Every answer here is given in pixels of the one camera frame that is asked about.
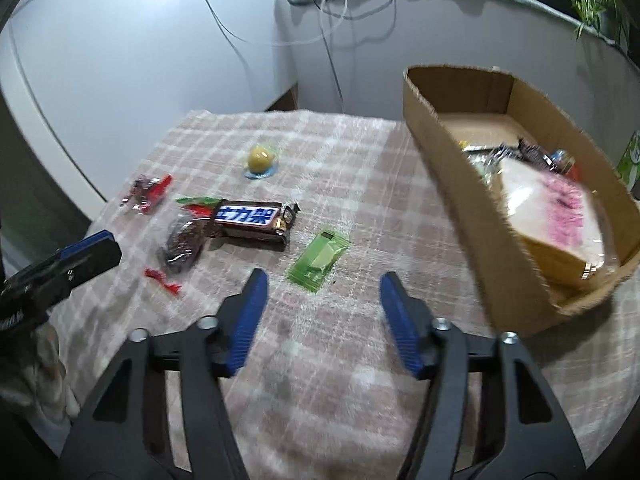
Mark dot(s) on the packaged white bread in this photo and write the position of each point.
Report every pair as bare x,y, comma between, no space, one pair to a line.
562,224

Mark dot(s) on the pink plaid tablecloth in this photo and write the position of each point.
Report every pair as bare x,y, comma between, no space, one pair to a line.
323,394

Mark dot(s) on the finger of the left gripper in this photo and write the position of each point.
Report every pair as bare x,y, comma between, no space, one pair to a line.
100,246
75,267

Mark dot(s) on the cardboard box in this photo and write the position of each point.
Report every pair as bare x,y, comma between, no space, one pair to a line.
466,120

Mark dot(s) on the red torn wrapper strip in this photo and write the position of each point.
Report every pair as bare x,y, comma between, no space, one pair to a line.
161,278

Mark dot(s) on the green candy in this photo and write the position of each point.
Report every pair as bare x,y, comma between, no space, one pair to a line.
317,260

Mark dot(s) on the red candy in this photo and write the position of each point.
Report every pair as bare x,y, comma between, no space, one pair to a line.
145,193

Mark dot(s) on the potted spider plant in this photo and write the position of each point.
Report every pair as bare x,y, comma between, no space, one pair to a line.
609,19

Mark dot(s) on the yellow jelly cup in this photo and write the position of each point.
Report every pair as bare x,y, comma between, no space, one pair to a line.
261,162

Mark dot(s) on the green tissue box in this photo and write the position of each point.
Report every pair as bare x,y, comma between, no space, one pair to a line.
628,168

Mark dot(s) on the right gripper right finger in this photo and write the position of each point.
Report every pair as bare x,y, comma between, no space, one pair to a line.
522,431

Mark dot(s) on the dark dates snack bag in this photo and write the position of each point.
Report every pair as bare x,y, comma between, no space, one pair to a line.
187,233

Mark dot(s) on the Snickers chocolate bar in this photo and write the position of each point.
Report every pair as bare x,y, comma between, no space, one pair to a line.
266,223

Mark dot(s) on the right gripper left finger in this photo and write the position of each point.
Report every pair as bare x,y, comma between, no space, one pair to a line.
122,431

